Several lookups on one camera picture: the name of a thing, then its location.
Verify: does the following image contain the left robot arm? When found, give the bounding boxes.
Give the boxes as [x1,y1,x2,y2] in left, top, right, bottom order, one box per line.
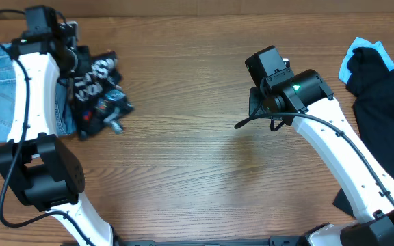
[0,5,120,246]

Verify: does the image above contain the folded blue denim jeans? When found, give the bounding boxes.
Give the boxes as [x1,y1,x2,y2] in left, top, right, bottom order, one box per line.
[0,44,76,143]

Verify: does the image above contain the light blue shirt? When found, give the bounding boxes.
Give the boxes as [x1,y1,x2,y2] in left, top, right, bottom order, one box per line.
[339,37,394,85]

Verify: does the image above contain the black orange patterned jersey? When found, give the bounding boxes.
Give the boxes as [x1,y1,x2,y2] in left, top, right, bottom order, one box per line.
[71,50,134,141]

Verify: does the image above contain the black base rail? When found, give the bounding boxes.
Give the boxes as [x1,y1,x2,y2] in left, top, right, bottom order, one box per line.
[114,236,302,246]

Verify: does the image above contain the plain black garment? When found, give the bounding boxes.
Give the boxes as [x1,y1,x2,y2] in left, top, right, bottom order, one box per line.
[332,46,394,218]

